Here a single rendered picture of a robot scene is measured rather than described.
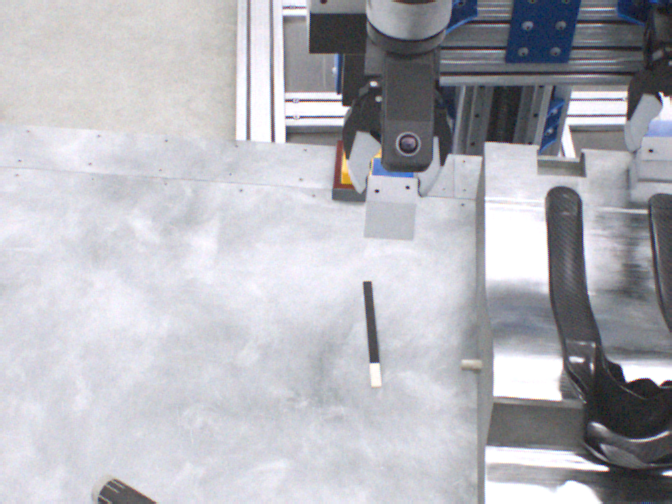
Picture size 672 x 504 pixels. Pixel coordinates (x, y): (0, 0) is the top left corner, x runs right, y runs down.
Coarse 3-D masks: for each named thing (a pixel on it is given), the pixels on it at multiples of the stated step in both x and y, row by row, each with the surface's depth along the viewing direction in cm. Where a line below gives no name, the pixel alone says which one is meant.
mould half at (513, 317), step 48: (480, 192) 146; (528, 192) 140; (624, 192) 141; (480, 240) 142; (528, 240) 137; (624, 240) 137; (480, 288) 138; (528, 288) 132; (624, 288) 133; (480, 336) 134; (528, 336) 123; (624, 336) 124; (480, 384) 131; (528, 384) 119; (480, 432) 128; (528, 432) 121; (576, 432) 120; (480, 480) 124; (528, 480) 120; (576, 480) 121; (624, 480) 121
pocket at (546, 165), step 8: (536, 152) 145; (544, 160) 146; (552, 160) 146; (560, 160) 146; (568, 160) 146; (576, 160) 146; (584, 160) 145; (544, 168) 147; (552, 168) 147; (560, 168) 147; (568, 168) 147; (576, 168) 147; (584, 168) 144; (568, 176) 146; (576, 176) 146; (584, 176) 144
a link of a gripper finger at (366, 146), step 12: (360, 132) 125; (372, 132) 126; (360, 144) 126; (372, 144) 126; (360, 156) 127; (372, 156) 127; (348, 168) 129; (360, 168) 129; (360, 180) 130; (360, 192) 132
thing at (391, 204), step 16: (368, 176) 131; (384, 176) 133; (400, 176) 133; (368, 192) 130; (384, 192) 130; (400, 192) 130; (416, 192) 130; (368, 208) 130; (384, 208) 130; (400, 208) 130; (368, 224) 132; (384, 224) 131; (400, 224) 131
